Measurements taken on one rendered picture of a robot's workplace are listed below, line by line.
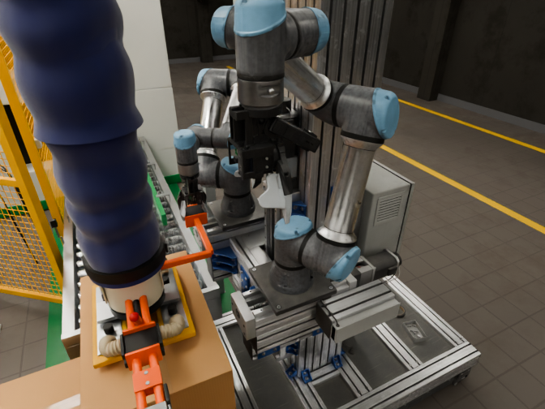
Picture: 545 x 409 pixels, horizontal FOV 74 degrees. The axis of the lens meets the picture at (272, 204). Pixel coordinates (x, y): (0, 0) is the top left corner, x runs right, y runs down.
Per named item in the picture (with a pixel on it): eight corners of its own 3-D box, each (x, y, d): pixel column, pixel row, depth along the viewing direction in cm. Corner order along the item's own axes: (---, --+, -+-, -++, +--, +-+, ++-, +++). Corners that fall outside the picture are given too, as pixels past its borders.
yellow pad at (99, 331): (92, 289, 128) (89, 278, 126) (122, 281, 132) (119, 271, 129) (94, 370, 102) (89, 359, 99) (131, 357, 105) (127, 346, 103)
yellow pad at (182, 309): (148, 274, 135) (146, 264, 132) (175, 267, 138) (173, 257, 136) (163, 346, 108) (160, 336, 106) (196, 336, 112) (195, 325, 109)
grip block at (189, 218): (182, 217, 149) (180, 207, 146) (202, 213, 151) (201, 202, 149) (186, 228, 142) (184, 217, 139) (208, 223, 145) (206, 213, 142)
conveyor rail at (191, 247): (142, 154, 368) (138, 136, 358) (147, 153, 370) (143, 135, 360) (212, 316, 190) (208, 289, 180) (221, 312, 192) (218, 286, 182)
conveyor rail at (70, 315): (70, 166, 343) (64, 148, 333) (76, 165, 345) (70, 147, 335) (73, 364, 166) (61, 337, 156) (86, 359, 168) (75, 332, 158)
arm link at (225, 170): (248, 196, 150) (247, 166, 143) (216, 195, 151) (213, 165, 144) (253, 182, 160) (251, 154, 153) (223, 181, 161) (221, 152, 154)
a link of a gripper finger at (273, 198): (262, 230, 63) (249, 179, 64) (292, 221, 66) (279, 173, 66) (268, 229, 60) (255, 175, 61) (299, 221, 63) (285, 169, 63)
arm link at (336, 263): (314, 260, 118) (357, 85, 102) (356, 279, 110) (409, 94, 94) (293, 269, 108) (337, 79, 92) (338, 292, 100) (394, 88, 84)
